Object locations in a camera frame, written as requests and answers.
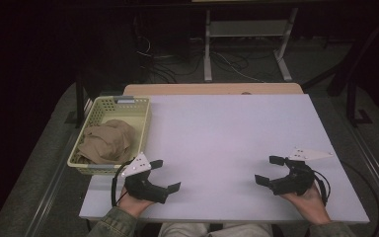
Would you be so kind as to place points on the pale yellow plastic basket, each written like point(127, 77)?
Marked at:
point(141, 118)

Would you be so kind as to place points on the black metal stand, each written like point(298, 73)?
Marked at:
point(79, 105)
point(352, 105)

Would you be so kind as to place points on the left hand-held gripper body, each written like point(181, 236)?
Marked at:
point(146, 191)

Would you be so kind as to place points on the person's right hand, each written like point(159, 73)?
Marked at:
point(312, 205)

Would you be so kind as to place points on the grey metal stand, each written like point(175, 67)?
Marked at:
point(248, 29)

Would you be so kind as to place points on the tan cloth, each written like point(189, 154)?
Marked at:
point(108, 141)

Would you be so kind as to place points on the wooden table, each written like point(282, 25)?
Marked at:
point(210, 89)

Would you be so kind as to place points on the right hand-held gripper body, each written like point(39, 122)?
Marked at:
point(297, 181)

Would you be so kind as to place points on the person's left hand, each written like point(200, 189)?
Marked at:
point(133, 205)

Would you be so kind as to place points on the metal frame rail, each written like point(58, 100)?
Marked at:
point(375, 158)
point(51, 184)

